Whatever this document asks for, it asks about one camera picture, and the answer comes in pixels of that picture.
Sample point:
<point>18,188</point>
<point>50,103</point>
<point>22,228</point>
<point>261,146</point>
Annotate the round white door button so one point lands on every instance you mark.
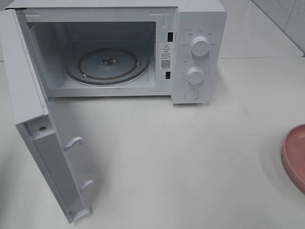
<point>191,95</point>

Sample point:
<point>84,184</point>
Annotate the white timer knob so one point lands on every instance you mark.
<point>195,75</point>

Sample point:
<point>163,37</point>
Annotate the white microwave door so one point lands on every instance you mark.
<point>33,116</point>

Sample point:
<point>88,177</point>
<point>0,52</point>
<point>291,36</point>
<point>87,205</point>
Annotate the pink round plate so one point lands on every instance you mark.
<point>293,156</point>

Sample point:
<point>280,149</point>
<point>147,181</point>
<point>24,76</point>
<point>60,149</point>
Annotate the white microwave oven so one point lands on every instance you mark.
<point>169,24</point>

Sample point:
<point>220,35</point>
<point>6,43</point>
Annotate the upper white power knob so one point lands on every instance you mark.
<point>200,45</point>

